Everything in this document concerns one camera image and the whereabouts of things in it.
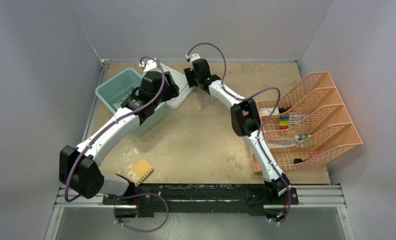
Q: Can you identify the white plastic bin lid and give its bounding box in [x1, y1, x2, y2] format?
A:
[161, 63, 194, 109]

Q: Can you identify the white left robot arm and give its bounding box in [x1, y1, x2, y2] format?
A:
[59, 70, 179, 205]

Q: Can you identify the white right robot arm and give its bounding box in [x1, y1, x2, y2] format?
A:
[184, 55, 291, 204]

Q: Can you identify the clear plastic tube rack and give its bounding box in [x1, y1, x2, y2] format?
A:
[193, 91, 219, 110]

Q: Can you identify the teal plastic bin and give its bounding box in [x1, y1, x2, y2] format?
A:
[95, 68, 165, 136]

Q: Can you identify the orange mesh file rack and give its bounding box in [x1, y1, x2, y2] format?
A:
[256, 72, 363, 171]

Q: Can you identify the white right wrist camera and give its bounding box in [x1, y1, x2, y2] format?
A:
[185, 53, 201, 63]

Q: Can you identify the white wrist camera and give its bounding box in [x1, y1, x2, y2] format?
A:
[185, 53, 201, 63]
[139, 59, 161, 75]

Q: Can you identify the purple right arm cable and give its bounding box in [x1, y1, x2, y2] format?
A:
[186, 42, 292, 226]

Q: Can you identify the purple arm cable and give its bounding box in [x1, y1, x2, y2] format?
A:
[64, 56, 170, 233]
[186, 42, 292, 226]

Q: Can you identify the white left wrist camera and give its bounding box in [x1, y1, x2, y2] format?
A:
[139, 59, 161, 75]

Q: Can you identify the aluminium table edge rail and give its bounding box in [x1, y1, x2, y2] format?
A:
[80, 59, 112, 142]

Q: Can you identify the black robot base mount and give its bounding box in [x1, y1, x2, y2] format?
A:
[103, 183, 299, 220]

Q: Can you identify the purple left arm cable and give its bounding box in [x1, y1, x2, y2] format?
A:
[64, 56, 170, 233]

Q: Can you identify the aluminium front frame rail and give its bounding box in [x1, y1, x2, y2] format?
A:
[44, 184, 356, 240]

